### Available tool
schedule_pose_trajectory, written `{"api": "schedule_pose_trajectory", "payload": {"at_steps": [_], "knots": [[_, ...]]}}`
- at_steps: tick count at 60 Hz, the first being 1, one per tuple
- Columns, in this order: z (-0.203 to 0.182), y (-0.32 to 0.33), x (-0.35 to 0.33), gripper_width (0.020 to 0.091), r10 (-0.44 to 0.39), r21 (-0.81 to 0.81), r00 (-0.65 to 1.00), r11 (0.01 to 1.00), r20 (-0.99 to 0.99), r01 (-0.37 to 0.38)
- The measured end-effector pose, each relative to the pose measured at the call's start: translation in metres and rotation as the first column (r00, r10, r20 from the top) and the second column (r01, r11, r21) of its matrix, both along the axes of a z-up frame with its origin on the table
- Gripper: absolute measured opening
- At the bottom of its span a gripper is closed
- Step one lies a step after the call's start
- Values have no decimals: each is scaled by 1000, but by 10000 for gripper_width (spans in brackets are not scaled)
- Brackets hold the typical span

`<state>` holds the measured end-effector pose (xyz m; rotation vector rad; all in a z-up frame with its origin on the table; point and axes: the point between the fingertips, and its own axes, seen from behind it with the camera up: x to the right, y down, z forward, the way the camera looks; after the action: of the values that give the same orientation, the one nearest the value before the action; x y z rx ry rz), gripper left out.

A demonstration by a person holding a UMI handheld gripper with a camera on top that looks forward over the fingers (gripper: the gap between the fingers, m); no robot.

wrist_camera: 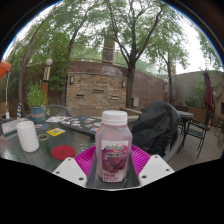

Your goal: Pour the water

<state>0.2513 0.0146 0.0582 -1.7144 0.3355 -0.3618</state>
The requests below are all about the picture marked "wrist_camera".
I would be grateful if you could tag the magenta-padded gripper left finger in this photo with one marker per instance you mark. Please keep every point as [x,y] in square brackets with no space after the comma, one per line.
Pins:
[68,171]

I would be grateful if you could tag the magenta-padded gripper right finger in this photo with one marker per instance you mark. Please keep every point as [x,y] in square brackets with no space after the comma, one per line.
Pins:
[155,168]

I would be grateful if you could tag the purple juice bottle white cap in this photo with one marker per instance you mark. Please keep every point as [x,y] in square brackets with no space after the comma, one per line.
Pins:
[113,140]

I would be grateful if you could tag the flat round red coaster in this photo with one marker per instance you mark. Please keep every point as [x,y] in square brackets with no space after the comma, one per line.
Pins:
[63,152]

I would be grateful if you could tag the yellow sticker card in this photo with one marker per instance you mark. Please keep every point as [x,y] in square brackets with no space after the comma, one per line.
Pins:
[56,132]

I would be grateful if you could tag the tape roll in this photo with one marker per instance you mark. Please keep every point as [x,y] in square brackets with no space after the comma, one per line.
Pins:
[39,137]

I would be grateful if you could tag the black laptop with stickers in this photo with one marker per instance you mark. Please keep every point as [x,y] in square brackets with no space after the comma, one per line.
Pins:
[76,124]

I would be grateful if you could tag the small colourful sticker card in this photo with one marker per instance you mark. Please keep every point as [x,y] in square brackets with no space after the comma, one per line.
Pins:
[41,126]

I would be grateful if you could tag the white cup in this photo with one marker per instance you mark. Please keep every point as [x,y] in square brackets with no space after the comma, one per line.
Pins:
[28,136]

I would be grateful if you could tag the white sticker sheet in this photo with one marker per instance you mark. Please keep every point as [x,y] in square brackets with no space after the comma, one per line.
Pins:
[56,119]

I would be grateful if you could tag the dark round patio table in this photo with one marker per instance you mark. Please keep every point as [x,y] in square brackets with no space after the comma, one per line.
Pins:
[185,115]

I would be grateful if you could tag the green plant in teal pot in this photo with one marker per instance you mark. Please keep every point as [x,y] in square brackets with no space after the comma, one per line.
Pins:
[37,113]

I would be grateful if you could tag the blue yellow striped cone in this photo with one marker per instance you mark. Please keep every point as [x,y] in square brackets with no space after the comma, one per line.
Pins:
[19,111]

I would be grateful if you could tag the tall dark-trunked tree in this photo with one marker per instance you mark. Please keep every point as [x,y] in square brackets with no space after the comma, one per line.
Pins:
[130,83]

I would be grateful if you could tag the closed maroon patio umbrella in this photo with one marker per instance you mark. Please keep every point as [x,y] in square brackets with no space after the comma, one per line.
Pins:
[209,93]

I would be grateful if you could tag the orange canopy tent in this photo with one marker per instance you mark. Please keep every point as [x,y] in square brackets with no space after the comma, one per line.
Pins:
[4,68]

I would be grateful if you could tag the grey wall utility box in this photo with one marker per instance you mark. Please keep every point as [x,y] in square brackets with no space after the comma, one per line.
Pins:
[135,101]

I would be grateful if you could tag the small wall lamp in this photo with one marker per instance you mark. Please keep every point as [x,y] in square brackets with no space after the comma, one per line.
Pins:
[123,83]
[71,79]

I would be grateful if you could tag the globe-topped lamp post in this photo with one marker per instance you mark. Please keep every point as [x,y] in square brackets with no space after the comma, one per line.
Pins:
[46,80]

